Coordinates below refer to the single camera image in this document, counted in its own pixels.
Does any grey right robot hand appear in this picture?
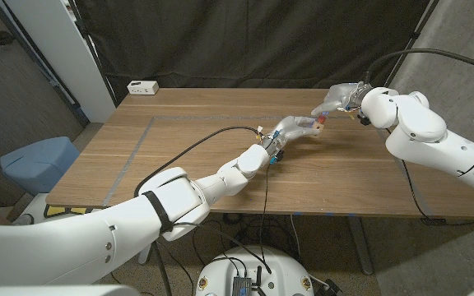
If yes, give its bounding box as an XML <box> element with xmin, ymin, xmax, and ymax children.
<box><xmin>310</xmin><ymin>81</ymin><xmax>373</xmax><ymax>118</ymax></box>

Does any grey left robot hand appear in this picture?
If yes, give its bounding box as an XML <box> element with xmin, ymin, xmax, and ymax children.
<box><xmin>261</xmin><ymin>115</ymin><xmax>321</xmax><ymax>152</ymax></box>

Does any black backdrop curtain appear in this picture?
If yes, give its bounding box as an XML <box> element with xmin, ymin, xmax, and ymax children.
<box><xmin>72</xmin><ymin>0</ymin><xmax>442</xmax><ymax>104</ymax></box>

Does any black backdrop stand pole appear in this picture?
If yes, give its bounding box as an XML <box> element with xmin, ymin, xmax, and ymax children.
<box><xmin>384</xmin><ymin>0</ymin><xmax>442</xmax><ymax>88</ymax></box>
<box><xmin>67</xmin><ymin>0</ymin><xmax>119</xmax><ymax>108</ymax></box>

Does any grey table leg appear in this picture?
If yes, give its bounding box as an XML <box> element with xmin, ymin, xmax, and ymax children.
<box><xmin>346</xmin><ymin>215</ymin><xmax>374</xmax><ymax>275</ymax></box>

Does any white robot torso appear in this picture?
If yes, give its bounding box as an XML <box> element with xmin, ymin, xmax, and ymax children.
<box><xmin>195</xmin><ymin>245</ymin><xmax>315</xmax><ymax>296</ymax></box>

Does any white power strip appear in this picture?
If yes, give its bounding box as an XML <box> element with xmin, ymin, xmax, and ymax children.
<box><xmin>127</xmin><ymin>80</ymin><xmax>160</xmax><ymax>96</ymax></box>

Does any grey finned electronics box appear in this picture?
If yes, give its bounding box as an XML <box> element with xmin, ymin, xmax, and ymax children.
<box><xmin>231</xmin><ymin>275</ymin><xmax>253</xmax><ymax>296</ymax></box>

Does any yellow black floor sign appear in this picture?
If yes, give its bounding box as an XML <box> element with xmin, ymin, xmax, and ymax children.
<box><xmin>44</xmin><ymin>204</ymin><xmax>94</xmax><ymax>218</ymax></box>

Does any blue padded stool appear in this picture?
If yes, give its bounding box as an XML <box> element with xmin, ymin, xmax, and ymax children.
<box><xmin>0</xmin><ymin>136</ymin><xmax>81</xmax><ymax>197</ymax></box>

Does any grey sneaker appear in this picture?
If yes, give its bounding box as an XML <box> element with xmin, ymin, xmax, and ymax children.
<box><xmin>12</xmin><ymin>213</ymin><xmax>35</xmax><ymax>226</ymax></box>

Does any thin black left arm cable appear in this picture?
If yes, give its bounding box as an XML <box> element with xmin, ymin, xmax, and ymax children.
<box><xmin>259</xmin><ymin>163</ymin><xmax>273</xmax><ymax>275</ymax></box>

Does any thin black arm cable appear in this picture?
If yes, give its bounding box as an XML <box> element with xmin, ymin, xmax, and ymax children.
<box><xmin>259</xmin><ymin>163</ymin><xmax>273</xmax><ymax>275</ymax></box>
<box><xmin>387</xmin><ymin>127</ymin><xmax>474</xmax><ymax>227</ymax></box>

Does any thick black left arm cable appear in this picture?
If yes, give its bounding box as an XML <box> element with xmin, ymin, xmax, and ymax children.
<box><xmin>132</xmin><ymin>126</ymin><xmax>265</xmax><ymax>296</ymax></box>

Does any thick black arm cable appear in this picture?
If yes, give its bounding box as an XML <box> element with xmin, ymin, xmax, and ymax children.
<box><xmin>132</xmin><ymin>126</ymin><xmax>265</xmax><ymax>296</ymax></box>
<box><xmin>364</xmin><ymin>48</ymin><xmax>474</xmax><ymax>86</ymax></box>

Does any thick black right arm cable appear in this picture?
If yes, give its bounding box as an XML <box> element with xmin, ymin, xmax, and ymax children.
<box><xmin>364</xmin><ymin>48</ymin><xmax>474</xmax><ymax>86</ymax></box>

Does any black floor cable tangle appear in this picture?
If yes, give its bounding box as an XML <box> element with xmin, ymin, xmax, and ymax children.
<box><xmin>191</xmin><ymin>211</ymin><xmax>300</xmax><ymax>264</ymax></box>

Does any white hanging cable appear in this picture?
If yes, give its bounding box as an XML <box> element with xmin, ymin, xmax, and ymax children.
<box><xmin>289</xmin><ymin>214</ymin><xmax>303</xmax><ymax>259</ymax></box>

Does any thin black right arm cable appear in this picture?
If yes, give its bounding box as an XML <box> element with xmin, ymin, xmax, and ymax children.
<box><xmin>387</xmin><ymin>127</ymin><xmax>474</xmax><ymax>227</ymax></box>

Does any black door frame strip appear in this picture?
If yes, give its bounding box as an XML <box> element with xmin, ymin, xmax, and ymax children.
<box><xmin>0</xmin><ymin>0</ymin><xmax>91</xmax><ymax>125</ymax></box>

